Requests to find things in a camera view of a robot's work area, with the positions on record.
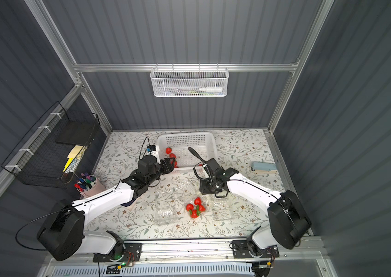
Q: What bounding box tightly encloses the pink cup with markers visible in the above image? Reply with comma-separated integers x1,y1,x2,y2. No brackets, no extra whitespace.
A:
74,173,106,198

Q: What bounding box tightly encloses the white wire mesh wall basket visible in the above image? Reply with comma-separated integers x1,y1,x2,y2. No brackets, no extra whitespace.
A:
150,68,230,98

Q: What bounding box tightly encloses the white plastic perforated basket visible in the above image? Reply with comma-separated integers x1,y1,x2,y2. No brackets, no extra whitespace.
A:
156,131,219,172

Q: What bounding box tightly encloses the dark blue booklet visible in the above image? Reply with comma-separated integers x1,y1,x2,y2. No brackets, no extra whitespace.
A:
121,199,136,207

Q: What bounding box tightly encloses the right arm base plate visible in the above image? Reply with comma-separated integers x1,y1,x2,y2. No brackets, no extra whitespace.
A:
229,240,280,259

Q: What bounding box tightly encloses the black notebook in basket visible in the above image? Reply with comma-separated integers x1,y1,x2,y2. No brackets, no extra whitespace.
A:
55,121,100,147

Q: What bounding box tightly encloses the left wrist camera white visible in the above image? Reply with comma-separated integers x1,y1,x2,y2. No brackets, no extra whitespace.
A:
146,144,157,155

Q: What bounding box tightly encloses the white marker in basket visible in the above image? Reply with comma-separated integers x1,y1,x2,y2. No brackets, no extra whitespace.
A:
196,87,223,94

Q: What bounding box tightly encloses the black wire wall basket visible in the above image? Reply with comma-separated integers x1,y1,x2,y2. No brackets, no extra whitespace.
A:
1,102,100,189

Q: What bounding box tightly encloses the light blue sponge block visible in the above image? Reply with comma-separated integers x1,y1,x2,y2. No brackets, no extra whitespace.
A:
251,161,277,173

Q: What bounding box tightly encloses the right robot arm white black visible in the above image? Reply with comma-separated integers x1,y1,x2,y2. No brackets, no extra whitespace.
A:
188,147,312,257

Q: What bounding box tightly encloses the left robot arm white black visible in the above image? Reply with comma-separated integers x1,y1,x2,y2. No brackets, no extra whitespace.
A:
36,155,176,262

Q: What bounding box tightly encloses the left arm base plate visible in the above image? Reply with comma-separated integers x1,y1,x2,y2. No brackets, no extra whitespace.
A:
93,243,143,263

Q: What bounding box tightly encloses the yellow sticky notes pad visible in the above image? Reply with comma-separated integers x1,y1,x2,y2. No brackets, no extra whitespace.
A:
63,145,87,173

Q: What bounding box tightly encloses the clear clamshell container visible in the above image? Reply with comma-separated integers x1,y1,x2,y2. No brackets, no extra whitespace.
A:
153,202,178,226
175,186,211,223
208,196,232,221

